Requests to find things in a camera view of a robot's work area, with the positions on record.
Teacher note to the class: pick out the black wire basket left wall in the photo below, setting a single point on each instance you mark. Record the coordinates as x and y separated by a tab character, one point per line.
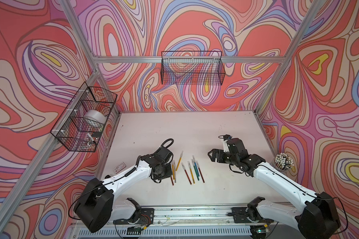
72	130

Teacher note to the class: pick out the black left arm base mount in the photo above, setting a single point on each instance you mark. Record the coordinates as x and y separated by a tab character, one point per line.
129	212

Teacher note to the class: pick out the red capped knife left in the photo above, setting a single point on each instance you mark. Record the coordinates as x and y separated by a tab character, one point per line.
186	173

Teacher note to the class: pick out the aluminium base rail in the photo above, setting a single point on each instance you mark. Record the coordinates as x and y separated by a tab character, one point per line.
180	222

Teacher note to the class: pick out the black wire basket wall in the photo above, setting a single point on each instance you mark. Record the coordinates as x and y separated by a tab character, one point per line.
185	67
72	130

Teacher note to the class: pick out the clear cup of craft knives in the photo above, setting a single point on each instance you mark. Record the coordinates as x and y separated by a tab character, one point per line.
282	162

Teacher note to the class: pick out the black wire basket back wall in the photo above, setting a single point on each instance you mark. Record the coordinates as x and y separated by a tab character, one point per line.
185	67

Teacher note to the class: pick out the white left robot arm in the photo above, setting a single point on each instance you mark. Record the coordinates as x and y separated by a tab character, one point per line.
97	204

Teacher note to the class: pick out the red capped knife right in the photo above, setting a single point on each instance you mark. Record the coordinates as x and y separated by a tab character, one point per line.
200	172

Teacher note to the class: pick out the yellow capped knife middle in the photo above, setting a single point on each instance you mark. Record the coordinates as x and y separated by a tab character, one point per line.
191	172

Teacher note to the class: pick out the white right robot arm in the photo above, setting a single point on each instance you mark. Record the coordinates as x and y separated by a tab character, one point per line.
313	214

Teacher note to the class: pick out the yellow capped knife angled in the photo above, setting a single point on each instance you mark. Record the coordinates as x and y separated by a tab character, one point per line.
179	161

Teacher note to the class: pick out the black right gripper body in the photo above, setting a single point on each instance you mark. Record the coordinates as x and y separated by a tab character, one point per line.
232	159

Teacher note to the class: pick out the green capped knife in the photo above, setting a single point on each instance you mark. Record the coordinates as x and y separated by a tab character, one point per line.
195	169

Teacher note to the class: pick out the small white red card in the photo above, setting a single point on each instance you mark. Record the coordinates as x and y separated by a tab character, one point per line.
120	167

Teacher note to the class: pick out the white tape roll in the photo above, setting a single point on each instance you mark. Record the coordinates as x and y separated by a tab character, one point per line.
95	118

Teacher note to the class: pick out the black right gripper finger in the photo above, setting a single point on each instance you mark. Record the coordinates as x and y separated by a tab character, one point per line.
217	158
212	155

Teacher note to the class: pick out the blue capped knife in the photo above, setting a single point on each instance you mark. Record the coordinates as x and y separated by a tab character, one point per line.
194	159

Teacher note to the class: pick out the red capped knife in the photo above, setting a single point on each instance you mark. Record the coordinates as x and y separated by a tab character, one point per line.
200	172
186	173

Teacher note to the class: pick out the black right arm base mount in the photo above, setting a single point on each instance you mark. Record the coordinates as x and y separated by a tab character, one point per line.
249	214

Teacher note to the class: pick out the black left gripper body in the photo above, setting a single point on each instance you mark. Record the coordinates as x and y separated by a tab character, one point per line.
166	172

